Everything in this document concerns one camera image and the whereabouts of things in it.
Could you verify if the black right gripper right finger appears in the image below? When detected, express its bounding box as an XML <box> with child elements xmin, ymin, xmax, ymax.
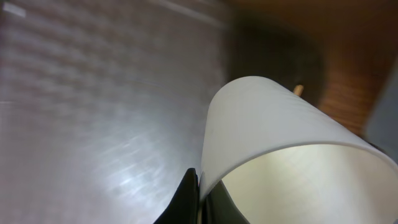
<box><xmin>203</xmin><ymin>181</ymin><xmax>249</xmax><ymax>224</ymax></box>

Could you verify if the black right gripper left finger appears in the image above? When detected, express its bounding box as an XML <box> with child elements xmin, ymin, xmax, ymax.
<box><xmin>154</xmin><ymin>168</ymin><xmax>199</xmax><ymax>224</ymax></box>

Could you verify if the cream plastic cup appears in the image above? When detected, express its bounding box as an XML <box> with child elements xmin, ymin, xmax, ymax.
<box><xmin>200</xmin><ymin>77</ymin><xmax>397</xmax><ymax>223</ymax></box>

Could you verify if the wooden chopstick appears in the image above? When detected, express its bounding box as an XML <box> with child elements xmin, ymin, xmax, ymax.
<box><xmin>293</xmin><ymin>85</ymin><xmax>304</xmax><ymax>96</ymax></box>

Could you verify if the grey plastic dishwasher rack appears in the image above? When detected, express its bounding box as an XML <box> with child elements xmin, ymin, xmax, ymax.
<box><xmin>364</xmin><ymin>60</ymin><xmax>398</xmax><ymax>163</ymax></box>

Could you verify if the dark brown serving tray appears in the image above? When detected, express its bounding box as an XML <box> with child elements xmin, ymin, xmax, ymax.
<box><xmin>1</xmin><ymin>1</ymin><xmax>324</xmax><ymax>223</ymax></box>

